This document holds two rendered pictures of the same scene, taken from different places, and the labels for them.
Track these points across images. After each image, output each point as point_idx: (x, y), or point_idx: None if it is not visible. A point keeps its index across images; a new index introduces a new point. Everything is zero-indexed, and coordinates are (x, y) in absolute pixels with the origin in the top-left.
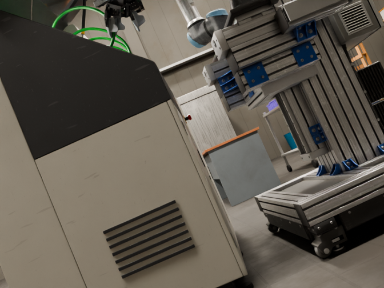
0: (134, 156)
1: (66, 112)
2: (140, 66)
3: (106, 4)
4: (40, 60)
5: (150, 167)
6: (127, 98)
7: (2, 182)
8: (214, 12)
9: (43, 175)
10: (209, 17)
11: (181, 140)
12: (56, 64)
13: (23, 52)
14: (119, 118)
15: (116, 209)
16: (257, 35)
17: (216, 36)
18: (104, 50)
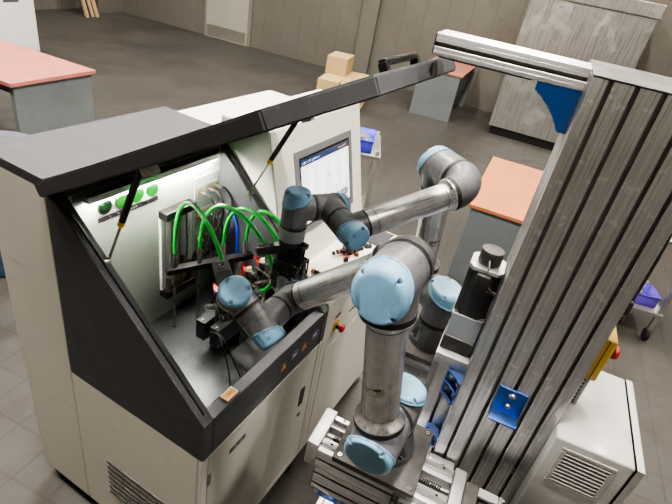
0: (150, 455)
1: (107, 373)
2: (189, 416)
3: (214, 295)
4: (98, 313)
5: (159, 473)
6: (164, 421)
7: (43, 358)
8: (435, 296)
9: (74, 387)
10: (428, 291)
11: (194, 490)
12: (111, 332)
13: (84, 290)
14: (150, 424)
15: (122, 462)
16: (356, 485)
17: (307, 445)
18: (161, 370)
